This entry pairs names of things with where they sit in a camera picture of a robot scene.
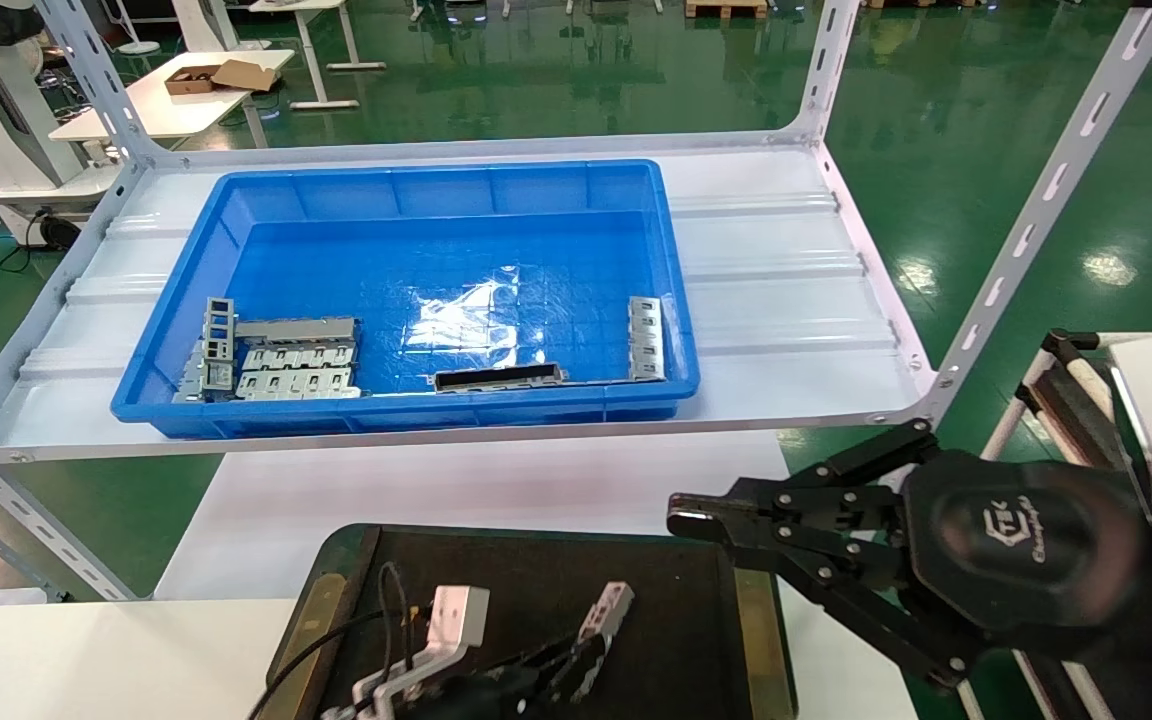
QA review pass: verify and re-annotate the white height adjustable desk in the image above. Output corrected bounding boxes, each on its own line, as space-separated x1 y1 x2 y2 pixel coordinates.
246 0 388 111

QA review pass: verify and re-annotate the grey open frame bracket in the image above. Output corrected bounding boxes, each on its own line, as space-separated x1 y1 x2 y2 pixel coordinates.
200 296 238 364

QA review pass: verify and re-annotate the black flat container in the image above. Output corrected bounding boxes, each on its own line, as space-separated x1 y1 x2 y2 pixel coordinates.
264 522 799 720

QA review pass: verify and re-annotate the black round floor object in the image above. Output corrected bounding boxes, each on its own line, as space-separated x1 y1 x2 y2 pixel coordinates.
35 213 84 252

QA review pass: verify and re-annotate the flat open cardboard box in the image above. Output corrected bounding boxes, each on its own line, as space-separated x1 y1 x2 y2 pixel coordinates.
163 59 280 98

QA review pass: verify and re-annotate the wooden pallet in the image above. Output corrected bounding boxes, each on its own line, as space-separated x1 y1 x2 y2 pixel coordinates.
684 0 770 21

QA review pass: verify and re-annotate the white table with box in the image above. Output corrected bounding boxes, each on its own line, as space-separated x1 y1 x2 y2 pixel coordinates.
48 48 298 153

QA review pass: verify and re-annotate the light grey metal part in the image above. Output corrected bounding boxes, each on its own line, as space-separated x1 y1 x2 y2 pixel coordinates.
576 581 636 643

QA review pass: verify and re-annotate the blue plastic bin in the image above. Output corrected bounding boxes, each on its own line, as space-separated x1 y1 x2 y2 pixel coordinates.
110 159 703 440

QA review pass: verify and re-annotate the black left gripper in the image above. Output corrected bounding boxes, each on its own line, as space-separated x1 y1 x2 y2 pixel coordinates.
404 630 610 720

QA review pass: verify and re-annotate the large white machine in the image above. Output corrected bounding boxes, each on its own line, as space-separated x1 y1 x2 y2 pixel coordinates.
0 0 124 217

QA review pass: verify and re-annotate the pipe frame cart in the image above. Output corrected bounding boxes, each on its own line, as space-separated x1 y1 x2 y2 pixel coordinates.
956 329 1152 720

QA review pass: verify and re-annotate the long dark metal bracket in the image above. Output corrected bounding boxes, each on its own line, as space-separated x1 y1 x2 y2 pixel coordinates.
432 361 568 394

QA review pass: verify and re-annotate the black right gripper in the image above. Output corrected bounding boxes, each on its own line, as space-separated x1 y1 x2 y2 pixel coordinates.
666 419 1152 693

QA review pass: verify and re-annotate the white perforated steel shelf rack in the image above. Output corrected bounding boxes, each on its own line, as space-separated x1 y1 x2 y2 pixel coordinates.
0 0 1152 603

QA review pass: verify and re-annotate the white stand base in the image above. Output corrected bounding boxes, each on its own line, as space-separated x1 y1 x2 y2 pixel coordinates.
114 0 163 57

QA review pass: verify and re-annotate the grey folded metal bracket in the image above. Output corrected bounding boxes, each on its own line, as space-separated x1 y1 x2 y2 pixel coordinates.
173 340 238 404

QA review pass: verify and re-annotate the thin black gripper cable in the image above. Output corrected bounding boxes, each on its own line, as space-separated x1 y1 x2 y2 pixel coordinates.
249 605 429 720
379 561 415 673

